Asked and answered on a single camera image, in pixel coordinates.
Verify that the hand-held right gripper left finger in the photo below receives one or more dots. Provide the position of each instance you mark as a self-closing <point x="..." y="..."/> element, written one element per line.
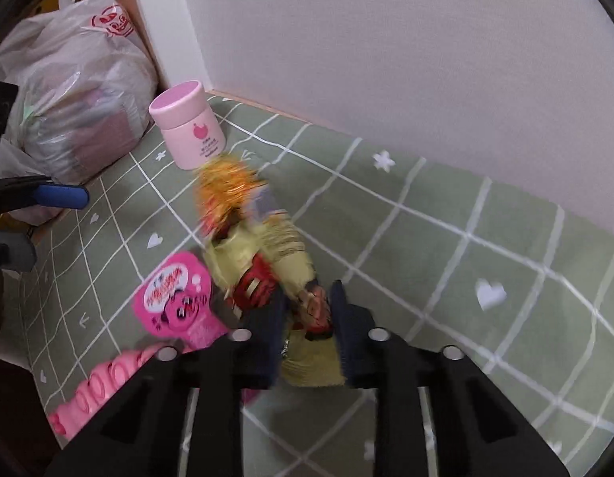
<point x="267" y="330"/>

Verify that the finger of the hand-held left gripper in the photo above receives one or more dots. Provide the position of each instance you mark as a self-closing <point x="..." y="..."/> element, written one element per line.
<point x="13" y="253"/>
<point x="63" y="196"/>

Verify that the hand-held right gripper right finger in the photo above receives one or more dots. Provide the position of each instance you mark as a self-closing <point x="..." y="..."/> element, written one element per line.
<point x="354" y="338"/>

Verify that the yellow packet with red label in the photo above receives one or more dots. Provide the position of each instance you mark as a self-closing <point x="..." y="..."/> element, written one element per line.
<point x="282" y="248"/>

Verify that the pink cartoon pouch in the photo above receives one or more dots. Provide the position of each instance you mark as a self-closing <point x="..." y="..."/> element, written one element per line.
<point x="173" y="298"/>

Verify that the gold noodle wrapper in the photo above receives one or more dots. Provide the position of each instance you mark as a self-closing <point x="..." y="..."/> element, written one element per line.
<point x="225" y="194"/>

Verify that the white plastic shopping bag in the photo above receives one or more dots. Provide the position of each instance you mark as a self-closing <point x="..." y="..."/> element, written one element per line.
<point x="78" y="84"/>

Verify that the green checked tablecloth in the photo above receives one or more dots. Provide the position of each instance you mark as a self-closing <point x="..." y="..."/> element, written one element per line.
<point x="436" y="258"/>

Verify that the pink jar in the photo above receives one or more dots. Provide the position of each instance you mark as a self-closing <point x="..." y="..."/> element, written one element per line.
<point x="187" y="124"/>

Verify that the pink caterpillar toy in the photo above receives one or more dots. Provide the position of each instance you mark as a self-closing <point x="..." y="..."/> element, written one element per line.
<point x="103" y="387"/>

